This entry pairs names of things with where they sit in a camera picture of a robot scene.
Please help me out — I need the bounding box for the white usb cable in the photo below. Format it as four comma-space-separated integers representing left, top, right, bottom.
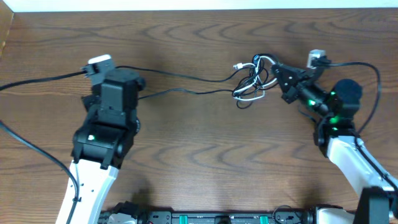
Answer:
232, 55, 279, 102

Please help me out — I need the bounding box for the thin black base wire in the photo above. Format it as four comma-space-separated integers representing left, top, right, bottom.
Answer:
271, 204, 301, 224

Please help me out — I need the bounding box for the black usb cable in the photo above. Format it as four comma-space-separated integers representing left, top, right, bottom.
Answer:
114, 53, 280, 110

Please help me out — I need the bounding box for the black left camera cable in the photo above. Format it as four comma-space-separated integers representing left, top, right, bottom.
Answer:
0, 70, 88, 224

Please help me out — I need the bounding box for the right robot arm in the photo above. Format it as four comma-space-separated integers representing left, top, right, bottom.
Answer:
271, 64, 397, 223

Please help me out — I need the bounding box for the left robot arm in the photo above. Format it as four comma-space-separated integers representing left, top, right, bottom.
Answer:
56, 68, 146, 223

